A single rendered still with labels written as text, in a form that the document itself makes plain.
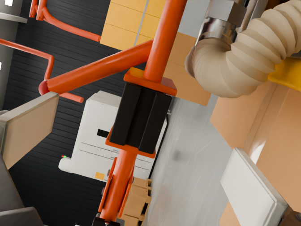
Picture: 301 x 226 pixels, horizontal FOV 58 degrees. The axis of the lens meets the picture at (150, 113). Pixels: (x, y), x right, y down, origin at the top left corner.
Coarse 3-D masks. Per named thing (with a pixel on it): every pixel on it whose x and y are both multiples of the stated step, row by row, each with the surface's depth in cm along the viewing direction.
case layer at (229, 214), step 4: (228, 200) 126; (228, 204) 124; (228, 208) 123; (232, 208) 120; (224, 212) 126; (228, 212) 122; (232, 212) 118; (224, 216) 125; (228, 216) 121; (232, 216) 117; (220, 220) 128; (224, 220) 124; (228, 220) 120; (232, 220) 116; (236, 220) 113; (220, 224) 126; (224, 224) 122; (228, 224) 119; (232, 224) 115; (236, 224) 112
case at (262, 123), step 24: (288, 0) 34; (240, 96) 40; (264, 96) 33; (288, 96) 27; (216, 120) 48; (240, 120) 38; (264, 120) 31; (288, 120) 26; (240, 144) 35; (264, 144) 29; (288, 144) 25; (264, 168) 28; (288, 168) 24; (288, 192) 23
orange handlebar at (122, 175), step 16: (176, 0) 28; (176, 16) 28; (160, 32) 29; (176, 32) 29; (160, 48) 29; (160, 64) 29; (160, 80) 30; (128, 160) 32; (112, 176) 33; (128, 176) 33; (112, 192) 33; (128, 192) 33; (112, 208) 34
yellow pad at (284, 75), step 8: (296, 56) 22; (280, 64) 26; (288, 64) 24; (296, 64) 23; (272, 72) 27; (280, 72) 25; (288, 72) 24; (296, 72) 23; (272, 80) 27; (280, 80) 25; (288, 80) 23; (296, 80) 22; (296, 88) 22
